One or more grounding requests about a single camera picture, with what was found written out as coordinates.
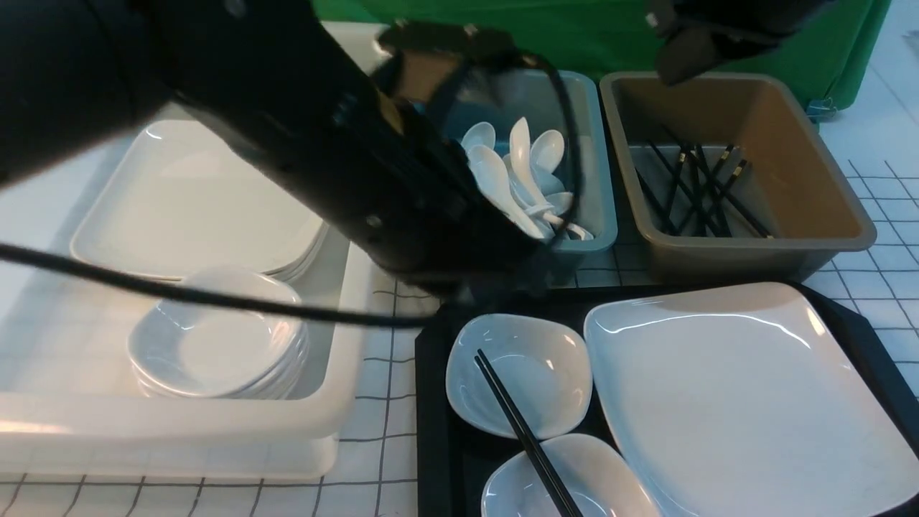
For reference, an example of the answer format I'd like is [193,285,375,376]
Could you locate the large white plastic bin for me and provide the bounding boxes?
[2,128,382,479]

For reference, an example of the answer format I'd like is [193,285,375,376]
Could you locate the teal plastic bin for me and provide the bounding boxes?
[435,70,618,284]

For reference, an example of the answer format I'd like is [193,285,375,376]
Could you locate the black serving tray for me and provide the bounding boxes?
[416,284,917,516]

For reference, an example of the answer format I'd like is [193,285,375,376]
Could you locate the stack of white bowls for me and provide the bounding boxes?
[127,300,309,400]

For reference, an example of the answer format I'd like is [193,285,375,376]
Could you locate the black chopstick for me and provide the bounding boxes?
[478,349,584,517]
[474,354,575,517]

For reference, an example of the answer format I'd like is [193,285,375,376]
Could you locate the metal binder clip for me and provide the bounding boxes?
[805,98,839,124]

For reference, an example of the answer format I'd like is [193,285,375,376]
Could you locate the pile of black chopsticks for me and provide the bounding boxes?
[635,124,775,239]

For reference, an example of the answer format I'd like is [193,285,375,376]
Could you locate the white grid tablecloth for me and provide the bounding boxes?
[2,164,918,516]

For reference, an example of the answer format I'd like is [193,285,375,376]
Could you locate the brown plastic bin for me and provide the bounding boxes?
[600,73,877,284]

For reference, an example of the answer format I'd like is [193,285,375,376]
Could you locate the pile of white spoons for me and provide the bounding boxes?
[460,118,594,240]

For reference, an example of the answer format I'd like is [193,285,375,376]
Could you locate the large white square plate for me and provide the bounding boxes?
[584,284,918,516]

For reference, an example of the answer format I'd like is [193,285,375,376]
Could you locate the green cloth backdrop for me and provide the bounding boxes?
[313,1,890,109]

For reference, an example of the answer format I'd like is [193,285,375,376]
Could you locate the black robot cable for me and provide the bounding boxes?
[0,243,439,329]

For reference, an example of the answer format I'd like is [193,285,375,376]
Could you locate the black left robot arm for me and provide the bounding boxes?
[1,1,554,294]

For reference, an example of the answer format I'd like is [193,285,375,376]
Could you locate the white bowl tray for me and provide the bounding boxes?
[445,314,593,439]
[480,433,661,516]

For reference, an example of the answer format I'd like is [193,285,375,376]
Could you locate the stack of white plates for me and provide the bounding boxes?
[71,120,326,281]

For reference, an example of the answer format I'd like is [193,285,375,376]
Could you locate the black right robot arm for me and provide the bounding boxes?
[645,1,832,86]

